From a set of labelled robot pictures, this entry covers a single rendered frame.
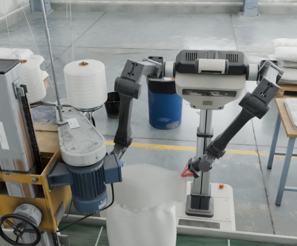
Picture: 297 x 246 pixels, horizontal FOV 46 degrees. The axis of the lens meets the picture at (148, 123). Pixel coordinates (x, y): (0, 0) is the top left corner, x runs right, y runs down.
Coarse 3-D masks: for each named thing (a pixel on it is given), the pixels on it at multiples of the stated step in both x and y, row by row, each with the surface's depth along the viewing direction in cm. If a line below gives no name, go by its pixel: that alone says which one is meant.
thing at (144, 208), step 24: (144, 168) 192; (120, 192) 187; (144, 192) 182; (168, 192) 189; (120, 216) 194; (144, 216) 191; (168, 216) 192; (120, 240) 202; (144, 240) 199; (168, 240) 199
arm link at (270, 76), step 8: (264, 64) 168; (264, 72) 166; (272, 72) 158; (280, 72) 169; (264, 80) 139; (272, 80) 144; (256, 88) 139; (264, 88) 139; (272, 88) 139; (256, 96) 140; (264, 96) 140; (272, 96) 138; (248, 104) 142; (256, 104) 140; (264, 104) 139
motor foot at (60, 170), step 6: (54, 162) 146; (54, 168) 145; (60, 168) 145; (66, 168) 145; (48, 174) 140; (54, 174) 142; (60, 174) 142; (66, 174) 142; (48, 180) 140; (54, 180) 145; (60, 180) 145; (66, 180) 144; (72, 180) 144; (54, 186) 144
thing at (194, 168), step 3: (192, 159) 182; (198, 159) 177; (192, 162) 180; (195, 162) 178; (198, 162) 176; (192, 165) 178; (195, 165) 177; (192, 168) 176; (195, 168) 177; (198, 168) 177; (192, 171) 176; (195, 171) 176; (198, 171) 179; (198, 174) 177
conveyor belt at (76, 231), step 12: (60, 228) 238; (72, 228) 238; (84, 228) 238; (96, 228) 237; (72, 240) 229; (84, 240) 229; (96, 240) 229; (180, 240) 227; (192, 240) 227; (204, 240) 227; (216, 240) 227; (228, 240) 227
